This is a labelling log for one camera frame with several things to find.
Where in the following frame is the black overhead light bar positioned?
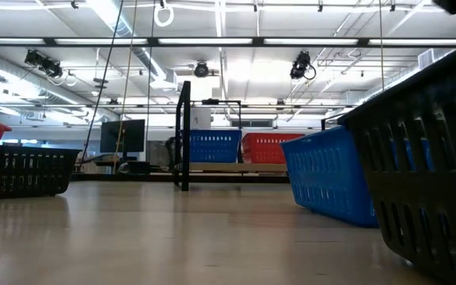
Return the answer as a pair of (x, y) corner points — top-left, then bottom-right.
(0, 36), (456, 49)

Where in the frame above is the black frame wooden shelf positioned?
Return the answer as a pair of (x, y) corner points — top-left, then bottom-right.
(173, 81), (350, 192)

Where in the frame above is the round black ceiling fixture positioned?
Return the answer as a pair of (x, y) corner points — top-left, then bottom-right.
(194, 61), (210, 78)

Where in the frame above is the black plastic basket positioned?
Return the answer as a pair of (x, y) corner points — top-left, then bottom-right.
(0, 145), (82, 200)
(336, 37), (456, 285)

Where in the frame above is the black computer monitor on stand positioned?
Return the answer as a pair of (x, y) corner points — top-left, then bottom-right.
(100, 119), (146, 162)

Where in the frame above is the thin dark hanging cable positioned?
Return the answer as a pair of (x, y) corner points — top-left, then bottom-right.
(146, 0), (154, 154)

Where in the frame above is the blue plastic basket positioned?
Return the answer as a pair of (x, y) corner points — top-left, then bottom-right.
(189, 129), (243, 164)
(279, 125), (456, 230)

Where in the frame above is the white cable loop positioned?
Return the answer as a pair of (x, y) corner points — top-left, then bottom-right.
(153, 0), (175, 28)

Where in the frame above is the black hanging camera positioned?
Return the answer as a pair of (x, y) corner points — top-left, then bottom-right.
(289, 50), (317, 81)
(24, 49), (63, 79)

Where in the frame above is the black hanging cable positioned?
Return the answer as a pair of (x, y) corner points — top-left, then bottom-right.
(80, 0), (125, 159)

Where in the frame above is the yellow hanging rope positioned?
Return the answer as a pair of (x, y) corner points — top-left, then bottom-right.
(112, 0), (139, 173)

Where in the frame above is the white pillar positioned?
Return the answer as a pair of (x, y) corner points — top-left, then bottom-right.
(190, 107), (212, 131)

